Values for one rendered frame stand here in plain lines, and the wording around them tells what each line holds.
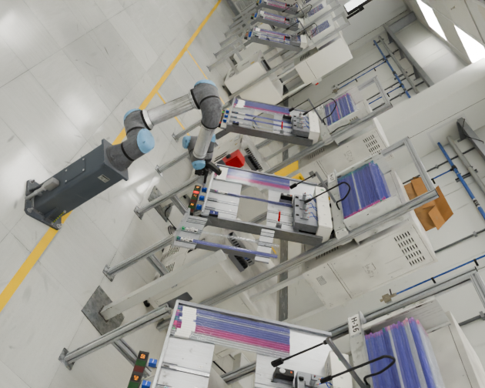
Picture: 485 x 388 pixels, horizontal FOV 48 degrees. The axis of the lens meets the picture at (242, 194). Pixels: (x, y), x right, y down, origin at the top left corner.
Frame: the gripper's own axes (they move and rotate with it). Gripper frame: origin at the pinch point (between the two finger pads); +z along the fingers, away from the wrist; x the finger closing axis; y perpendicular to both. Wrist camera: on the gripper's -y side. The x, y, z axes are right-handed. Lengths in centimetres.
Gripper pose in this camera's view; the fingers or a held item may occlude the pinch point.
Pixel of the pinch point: (205, 185)
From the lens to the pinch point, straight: 336.0
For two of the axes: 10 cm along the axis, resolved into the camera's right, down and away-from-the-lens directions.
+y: -9.8, -1.9, -0.2
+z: -1.8, 8.6, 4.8
